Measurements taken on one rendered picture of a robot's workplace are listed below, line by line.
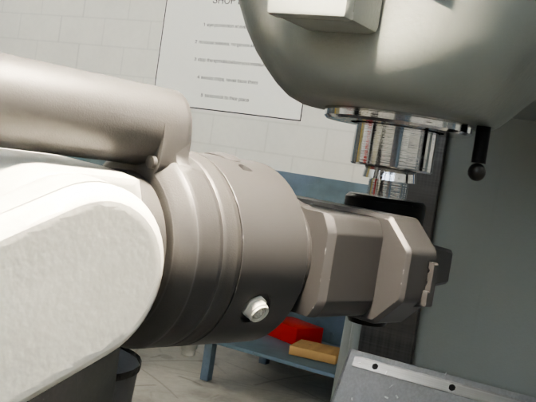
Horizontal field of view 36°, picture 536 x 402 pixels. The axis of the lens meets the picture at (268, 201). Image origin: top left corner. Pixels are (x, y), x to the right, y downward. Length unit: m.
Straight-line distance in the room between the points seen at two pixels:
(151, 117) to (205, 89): 5.35
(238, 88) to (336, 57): 5.13
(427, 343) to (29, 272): 0.65
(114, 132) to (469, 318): 0.59
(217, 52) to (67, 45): 1.36
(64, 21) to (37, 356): 6.33
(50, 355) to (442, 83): 0.22
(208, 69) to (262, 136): 0.64
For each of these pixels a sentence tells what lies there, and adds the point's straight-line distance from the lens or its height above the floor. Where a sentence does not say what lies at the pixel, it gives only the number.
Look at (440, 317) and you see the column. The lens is 0.87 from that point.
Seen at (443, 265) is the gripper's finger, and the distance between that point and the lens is 0.49.
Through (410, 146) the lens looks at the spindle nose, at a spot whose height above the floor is 1.29.
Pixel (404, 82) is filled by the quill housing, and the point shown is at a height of 1.32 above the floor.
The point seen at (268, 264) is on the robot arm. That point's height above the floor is 1.23.
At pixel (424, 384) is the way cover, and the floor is 1.07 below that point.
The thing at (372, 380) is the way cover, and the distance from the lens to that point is 0.89.
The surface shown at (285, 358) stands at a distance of 4.50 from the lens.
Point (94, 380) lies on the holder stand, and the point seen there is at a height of 1.08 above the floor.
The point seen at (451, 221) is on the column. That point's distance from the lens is 0.86.
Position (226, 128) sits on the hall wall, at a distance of 5.56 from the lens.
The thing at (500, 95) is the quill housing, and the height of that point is 1.32.
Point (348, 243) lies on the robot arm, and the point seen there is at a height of 1.24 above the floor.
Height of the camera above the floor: 1.28
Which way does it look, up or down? 3 degrees down
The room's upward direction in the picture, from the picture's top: 9 degrees clockwise
